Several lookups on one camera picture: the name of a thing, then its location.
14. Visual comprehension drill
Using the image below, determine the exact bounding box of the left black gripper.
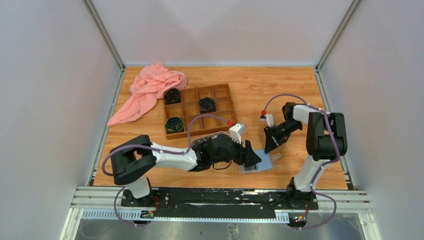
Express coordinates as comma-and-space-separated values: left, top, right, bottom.
211, 134, 261, 167

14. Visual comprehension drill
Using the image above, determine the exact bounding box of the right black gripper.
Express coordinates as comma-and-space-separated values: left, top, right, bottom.
264, 120, 303, 154

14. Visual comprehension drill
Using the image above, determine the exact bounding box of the black credit card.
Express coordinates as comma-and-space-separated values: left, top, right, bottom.
242, 164, 261, 173

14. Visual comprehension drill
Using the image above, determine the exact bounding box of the pink leather card holder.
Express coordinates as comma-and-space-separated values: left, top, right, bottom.
239, 149, 282, 174

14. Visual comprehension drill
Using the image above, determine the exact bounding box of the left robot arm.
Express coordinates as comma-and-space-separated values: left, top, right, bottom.
107, 133, 262, 207

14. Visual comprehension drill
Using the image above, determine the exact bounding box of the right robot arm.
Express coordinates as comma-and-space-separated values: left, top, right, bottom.
260, 102, 348, 209

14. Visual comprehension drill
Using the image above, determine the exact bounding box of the pink oval tray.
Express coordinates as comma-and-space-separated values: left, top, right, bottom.
190, 131, 230, 144

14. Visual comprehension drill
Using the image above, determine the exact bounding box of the brown wooden divider tray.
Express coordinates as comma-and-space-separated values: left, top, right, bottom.
164, 83, 237, 140

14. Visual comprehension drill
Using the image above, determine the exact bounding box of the black flower cup centre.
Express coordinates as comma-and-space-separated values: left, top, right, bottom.
198, 97, 217, 114

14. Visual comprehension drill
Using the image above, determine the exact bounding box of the black flower cup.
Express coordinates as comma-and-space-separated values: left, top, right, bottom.
164, 117, 185, 134
163, 88, 182, 105
198, 97, 217, 114

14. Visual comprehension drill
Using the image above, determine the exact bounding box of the black flower cup front left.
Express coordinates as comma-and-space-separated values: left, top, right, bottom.
164, 117, 185, 134

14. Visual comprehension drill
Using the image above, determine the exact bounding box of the black flower cup rear left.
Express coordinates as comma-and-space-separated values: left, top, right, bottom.
163, 88, 182, 105

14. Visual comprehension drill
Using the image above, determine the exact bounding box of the pink crumpled cloth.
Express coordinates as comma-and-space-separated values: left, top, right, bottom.
107, 62, 188, 127

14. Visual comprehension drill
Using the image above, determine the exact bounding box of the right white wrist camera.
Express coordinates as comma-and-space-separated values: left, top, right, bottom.
259, 114, 276, 128

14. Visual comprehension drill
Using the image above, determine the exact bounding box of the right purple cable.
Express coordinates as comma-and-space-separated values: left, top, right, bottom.
261, 94, 342, 231

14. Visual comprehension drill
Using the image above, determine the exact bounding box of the purple cable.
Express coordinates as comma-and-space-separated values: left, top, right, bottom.
261, 94, 342, 231
101, 114, 234, 228

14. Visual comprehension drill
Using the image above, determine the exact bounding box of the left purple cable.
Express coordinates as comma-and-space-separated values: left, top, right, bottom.
101, 114, 234, 228

